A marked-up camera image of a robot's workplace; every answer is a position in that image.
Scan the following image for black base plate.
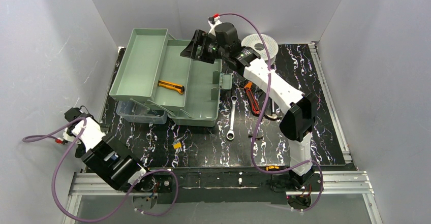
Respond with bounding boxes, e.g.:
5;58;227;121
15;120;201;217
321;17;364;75
122;167;324;206

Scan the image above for aluminium frame rail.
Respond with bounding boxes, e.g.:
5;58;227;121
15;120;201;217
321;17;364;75
65;169;383;223

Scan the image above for red handled pliers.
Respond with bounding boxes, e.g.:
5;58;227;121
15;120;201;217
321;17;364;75
264;98;282;121

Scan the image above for yellow black screwdriver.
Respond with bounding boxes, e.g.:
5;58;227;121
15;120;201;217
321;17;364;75
265;165;286;172

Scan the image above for orange utility knife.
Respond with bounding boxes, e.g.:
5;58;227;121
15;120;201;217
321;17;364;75
158;80;185;94

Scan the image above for silver combination wrench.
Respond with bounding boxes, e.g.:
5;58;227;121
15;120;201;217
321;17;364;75
226;95;237;141

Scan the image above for small yellow bit holder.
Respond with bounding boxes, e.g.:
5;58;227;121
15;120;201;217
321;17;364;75
172;141;183;153

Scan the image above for white filament spool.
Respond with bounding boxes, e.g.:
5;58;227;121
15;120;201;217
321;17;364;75
240;34;279;65

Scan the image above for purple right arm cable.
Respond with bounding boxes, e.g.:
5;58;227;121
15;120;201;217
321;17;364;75
212;13;325;212

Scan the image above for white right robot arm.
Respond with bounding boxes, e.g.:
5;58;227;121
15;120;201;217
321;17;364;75
180;22;317;184

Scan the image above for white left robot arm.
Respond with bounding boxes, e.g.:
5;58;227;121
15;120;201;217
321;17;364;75
63;107;148;191

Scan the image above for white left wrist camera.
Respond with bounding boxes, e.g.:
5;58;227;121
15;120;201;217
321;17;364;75
54;128;76;145

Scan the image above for red black utility knife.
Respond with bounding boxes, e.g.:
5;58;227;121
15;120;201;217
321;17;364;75
243;81;260;116

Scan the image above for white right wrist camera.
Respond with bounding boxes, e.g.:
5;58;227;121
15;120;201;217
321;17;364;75
208;13;222;36

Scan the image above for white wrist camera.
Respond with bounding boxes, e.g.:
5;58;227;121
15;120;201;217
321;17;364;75
54;128;76;145
208;13;222;36

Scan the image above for black marbled table mat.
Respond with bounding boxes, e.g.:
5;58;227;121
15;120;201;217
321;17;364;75
102;44;345;172

